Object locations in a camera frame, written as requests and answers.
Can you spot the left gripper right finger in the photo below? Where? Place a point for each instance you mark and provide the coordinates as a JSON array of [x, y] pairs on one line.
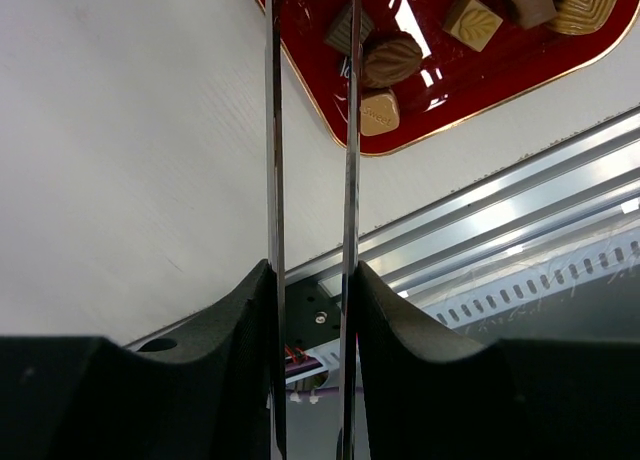
[[431, 393]]

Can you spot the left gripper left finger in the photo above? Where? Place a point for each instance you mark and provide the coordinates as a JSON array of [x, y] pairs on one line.
[[198, 392]]

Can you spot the metal tongs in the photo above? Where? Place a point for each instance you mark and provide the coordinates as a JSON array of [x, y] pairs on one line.
[[276, 237]]

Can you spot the brown leaf oval chocolate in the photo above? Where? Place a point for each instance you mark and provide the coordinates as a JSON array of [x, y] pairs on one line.
[[390, 60]]

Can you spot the dark ridged square chocolate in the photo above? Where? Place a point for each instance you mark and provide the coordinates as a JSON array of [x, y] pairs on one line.
[[338, 35]]

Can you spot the tan leaf square chocolate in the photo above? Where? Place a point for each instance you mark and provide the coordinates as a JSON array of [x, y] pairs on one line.
[[472, 23]]

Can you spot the brown bar chocolate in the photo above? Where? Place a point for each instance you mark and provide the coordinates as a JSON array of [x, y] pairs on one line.
[[528, 14]]

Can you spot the red rectangular tray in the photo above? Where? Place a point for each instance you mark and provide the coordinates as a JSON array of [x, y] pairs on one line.
[[453, 83]]

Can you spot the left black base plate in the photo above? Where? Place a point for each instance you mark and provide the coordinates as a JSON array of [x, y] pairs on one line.
[[312, 316]]

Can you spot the slotted cable duct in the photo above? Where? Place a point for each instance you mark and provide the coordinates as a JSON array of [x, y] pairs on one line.
[[465, 282]]

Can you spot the aluminium front rail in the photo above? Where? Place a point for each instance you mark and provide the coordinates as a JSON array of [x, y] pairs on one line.
[[590, 180]]

